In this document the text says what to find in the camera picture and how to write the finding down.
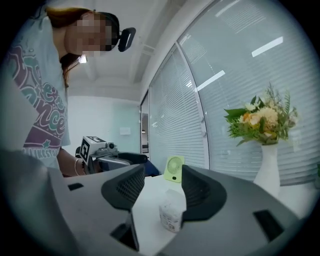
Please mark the blue chair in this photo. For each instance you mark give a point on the blue chair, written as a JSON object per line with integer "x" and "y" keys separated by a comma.
{"x": 152, "y": 168}

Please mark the black head-mounted camera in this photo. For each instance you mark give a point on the black head-mounted camera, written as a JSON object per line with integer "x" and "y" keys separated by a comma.
{"x": 126, "y": 38}

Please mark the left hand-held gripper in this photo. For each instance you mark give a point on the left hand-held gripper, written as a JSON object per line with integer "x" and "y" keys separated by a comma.
{"x": 86, "y": 150}

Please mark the person in printed t-shirt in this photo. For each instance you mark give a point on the person in printed t-shirt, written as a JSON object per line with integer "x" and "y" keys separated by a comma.
{"x": 37, "y": 100}

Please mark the person's head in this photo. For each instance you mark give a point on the person's head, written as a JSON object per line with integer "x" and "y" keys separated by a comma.
{"x": 87, "y": 35}

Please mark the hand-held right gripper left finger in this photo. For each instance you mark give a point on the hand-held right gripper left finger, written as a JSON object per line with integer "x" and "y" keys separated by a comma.
{"x": 87, "y": 200}

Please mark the person's left forearm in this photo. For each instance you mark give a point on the person's left forearm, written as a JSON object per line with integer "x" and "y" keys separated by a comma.
{"x": 66, "y": 162}

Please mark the green desk fan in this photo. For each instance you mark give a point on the green desk fan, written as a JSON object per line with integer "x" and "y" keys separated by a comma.
{"x": 175, "y": 168}

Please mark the white wall sign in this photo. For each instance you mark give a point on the white wall sign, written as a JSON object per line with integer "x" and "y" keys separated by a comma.
{"x": 125, "y": 131}

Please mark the yellow flower bouquet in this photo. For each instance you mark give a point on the yellow flower bouquet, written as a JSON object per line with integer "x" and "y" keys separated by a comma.
{"x": 262, "y": 120}

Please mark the white table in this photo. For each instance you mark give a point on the white table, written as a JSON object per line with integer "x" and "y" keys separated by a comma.
{"x": 180, "y": 112}

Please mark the white vase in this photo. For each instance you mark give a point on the white vase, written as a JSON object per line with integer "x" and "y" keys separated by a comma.
{"x": 268, "y": 172}

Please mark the thin gold bangle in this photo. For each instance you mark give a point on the thin gold bangle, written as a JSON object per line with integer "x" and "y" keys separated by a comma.
{"x": 76, "y": 168}

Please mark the ceiling light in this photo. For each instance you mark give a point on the ceiling light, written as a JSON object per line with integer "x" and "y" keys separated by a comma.
{"x": 83, "y": 59}

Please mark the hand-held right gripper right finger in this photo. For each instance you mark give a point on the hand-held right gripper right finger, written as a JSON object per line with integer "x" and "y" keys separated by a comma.
{"x": 237, "y": 217}

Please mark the small white case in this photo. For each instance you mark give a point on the small white case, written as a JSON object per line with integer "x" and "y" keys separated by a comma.
{"x": 171, "y": 215}

